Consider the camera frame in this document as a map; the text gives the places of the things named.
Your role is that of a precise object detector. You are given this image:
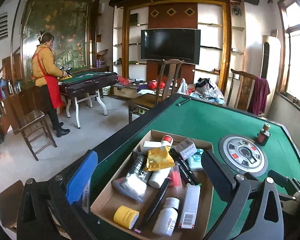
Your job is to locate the long white grey box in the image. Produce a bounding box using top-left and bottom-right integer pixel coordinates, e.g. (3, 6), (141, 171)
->
(178, 184), (201, 229)

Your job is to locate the clear bag red item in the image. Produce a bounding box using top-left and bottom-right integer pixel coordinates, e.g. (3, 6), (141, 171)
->
(169, 164), (183, 198)

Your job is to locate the small grey box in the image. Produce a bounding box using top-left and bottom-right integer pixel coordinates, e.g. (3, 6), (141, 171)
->
(175, 138), (197, 160)

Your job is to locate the black snack packet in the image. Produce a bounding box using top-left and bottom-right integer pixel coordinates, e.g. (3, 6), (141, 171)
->
(111, 151), (152, 203)

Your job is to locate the black pen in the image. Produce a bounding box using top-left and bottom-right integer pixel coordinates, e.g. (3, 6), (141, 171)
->
(134, 177), (171, 234)

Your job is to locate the white pill bottle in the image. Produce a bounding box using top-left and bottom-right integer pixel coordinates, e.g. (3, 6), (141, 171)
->
(152, 197), (180, 236)

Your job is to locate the gold foil packet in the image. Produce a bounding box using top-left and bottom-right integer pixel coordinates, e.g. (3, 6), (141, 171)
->
(144, 146), (175, 171)

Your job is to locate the white bottle grey label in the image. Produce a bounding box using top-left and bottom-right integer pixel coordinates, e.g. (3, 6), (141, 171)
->
(148, 167), (171, 189)

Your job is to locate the round table control panel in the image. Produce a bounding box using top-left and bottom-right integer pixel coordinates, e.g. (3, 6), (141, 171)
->
(218, 134), (268, 177)

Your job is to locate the blue tissue packet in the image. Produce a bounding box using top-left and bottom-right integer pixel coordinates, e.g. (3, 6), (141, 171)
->
(187, 148), (204, 171)

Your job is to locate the green mahjong table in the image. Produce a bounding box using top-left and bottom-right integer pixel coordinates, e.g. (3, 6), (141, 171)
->
(50, 93), (300, 240)

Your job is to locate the dark jar cork lid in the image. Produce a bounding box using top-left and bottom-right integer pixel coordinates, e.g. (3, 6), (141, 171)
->
(256, 123), (271, 146)

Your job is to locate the cardboard tray box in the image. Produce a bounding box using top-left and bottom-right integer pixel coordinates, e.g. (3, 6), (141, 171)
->
(90, 129), (214, 240)

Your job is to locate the dark wooden chair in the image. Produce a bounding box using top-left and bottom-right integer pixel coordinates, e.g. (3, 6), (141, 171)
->
(2, 85), (57, 160)

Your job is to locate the white bottle red label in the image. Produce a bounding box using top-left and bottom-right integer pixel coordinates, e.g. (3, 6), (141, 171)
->
(161, 135), (173, 147)

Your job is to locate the maroon cloth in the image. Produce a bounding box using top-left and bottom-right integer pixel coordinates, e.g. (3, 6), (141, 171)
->
(248, 77), (270, 115)

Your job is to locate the white power adapter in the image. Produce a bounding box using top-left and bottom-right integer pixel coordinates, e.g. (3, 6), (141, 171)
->
(141, 141), (162, 153)

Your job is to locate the wooden chair with cloth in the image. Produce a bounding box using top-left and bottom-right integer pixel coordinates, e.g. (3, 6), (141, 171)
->
(226, 69), (257, 111)

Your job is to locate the pile of clothes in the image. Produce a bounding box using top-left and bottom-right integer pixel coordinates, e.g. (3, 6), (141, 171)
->
(190, 78), (225, 105)

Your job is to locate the low wooden tv bench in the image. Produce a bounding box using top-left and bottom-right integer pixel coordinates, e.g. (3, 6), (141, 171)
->
(113, 83), (148, 99)

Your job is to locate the woman in yellow jacket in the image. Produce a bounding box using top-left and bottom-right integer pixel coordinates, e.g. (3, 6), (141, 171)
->
(32, 31), (70, 138)

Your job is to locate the wooden chair near table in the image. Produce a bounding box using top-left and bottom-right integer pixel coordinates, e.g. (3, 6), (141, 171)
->
(127, 58), (185, 124)

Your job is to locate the white standing air conditioner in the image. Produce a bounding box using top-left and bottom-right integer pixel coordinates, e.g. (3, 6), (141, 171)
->
(261, 35), (281, 116)

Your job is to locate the black flat television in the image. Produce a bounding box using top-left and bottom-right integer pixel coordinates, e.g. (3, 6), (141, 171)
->
(141, 28), (201, 65)

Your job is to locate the window with metal frame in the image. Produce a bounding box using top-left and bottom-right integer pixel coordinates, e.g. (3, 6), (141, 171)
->
(278, 0), (300, 108)

